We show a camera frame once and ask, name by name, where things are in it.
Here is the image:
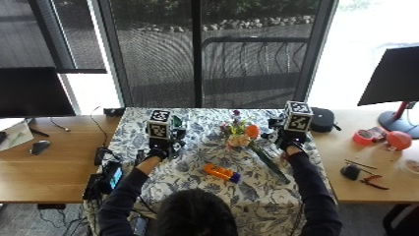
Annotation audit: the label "person's left hand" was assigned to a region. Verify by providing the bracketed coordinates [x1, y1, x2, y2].
[142, 115, 188, 162]

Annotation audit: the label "person's right hand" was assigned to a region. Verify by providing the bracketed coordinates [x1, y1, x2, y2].
[260, 117, 312, 154]

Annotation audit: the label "white left marker cube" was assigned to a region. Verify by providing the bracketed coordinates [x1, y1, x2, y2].
[145, 109, 172, 141]

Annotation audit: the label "white marker cube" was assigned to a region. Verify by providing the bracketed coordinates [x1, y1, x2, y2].
[283, 100, 315, 134]
[145, 109, 172, 141]

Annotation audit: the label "white right marker cube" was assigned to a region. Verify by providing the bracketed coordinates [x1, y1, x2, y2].
[283, 100, 315, 134]

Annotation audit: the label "artificial flower bouquet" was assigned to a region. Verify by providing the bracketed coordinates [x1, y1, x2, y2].
[216, 109, 292, 185]

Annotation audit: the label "blue floral white tablecloth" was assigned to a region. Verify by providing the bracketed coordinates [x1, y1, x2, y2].
[82, 106, 337, 236]

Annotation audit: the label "black zip case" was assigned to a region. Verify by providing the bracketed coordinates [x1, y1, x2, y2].
[308, 106, 343, 134]

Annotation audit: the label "orange toy with purple end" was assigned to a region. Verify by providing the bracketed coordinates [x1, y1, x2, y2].
[202, 162, 242, 184]

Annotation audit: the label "small black adapter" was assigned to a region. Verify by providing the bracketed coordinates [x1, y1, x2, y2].
[102, 106, 126, 118]

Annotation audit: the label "black plug block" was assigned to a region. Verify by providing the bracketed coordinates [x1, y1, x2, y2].
[93, 147, 115, 167]

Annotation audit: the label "black device with lit screen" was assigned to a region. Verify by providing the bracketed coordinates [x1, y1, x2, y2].
[102, 160, 126, 193]

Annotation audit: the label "red tape roll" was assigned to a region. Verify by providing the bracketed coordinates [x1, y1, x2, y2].
[351, 129, 375, 147]

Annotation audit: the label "small black computer mouse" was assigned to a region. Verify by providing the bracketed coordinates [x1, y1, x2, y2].
[339, 163, 361, 182]

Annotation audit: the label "black metal bike rack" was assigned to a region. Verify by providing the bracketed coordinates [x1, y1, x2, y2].
[200, 35, 309, 84]

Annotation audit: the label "thin black stick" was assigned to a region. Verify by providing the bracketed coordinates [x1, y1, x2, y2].
[343, 158, 379, 171]

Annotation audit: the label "red round ball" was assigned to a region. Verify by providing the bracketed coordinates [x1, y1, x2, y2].
[384, 130, 413, 151]

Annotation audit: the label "black monitor with red stand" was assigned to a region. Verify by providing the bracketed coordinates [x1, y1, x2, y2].
[356, 45, 419, 140]

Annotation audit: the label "row of grey rocks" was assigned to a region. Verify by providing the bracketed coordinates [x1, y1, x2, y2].
[137, 14, 316, 33]

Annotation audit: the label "white tape roll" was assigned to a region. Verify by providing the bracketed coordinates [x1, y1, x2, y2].
[401, 158, 419, 175]

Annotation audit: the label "white paper sheet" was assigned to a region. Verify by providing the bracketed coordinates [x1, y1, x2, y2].
[0, 120, 35, 152]

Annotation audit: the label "black chair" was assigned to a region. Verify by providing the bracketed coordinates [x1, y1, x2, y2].
[380, 203, 419, 236]

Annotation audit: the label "black cable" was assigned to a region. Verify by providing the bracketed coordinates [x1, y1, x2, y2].
[87, 105, 111, 149]

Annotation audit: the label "red handled pliers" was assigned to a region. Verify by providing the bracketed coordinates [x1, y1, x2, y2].
[359, 174, 391, 192]

